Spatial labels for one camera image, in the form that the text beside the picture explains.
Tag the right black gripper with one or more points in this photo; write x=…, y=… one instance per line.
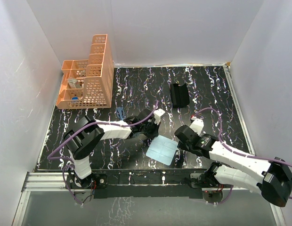
x=182, y=146

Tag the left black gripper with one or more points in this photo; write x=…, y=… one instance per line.
x=155, y=132

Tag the light blue cleaning cloth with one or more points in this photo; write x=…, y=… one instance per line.
x=162, y=149

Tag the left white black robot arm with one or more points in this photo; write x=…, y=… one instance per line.
x=84, y=137

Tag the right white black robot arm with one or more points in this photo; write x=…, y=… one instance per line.
x=272, y=179

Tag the black sunglasses case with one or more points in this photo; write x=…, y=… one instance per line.
x=179, y=95

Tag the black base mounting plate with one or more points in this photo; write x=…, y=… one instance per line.
x=103, y=184

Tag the orange plastic desk organizer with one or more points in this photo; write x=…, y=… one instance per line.
x=95, y=76

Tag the grey white small box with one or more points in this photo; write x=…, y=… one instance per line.
x=74, y=83

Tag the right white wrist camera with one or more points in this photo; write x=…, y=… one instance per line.
x=197, y=125

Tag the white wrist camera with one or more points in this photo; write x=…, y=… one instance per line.
x=197, y=125
x=158, y=114

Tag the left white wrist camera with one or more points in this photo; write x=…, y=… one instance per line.
x=158, y=114

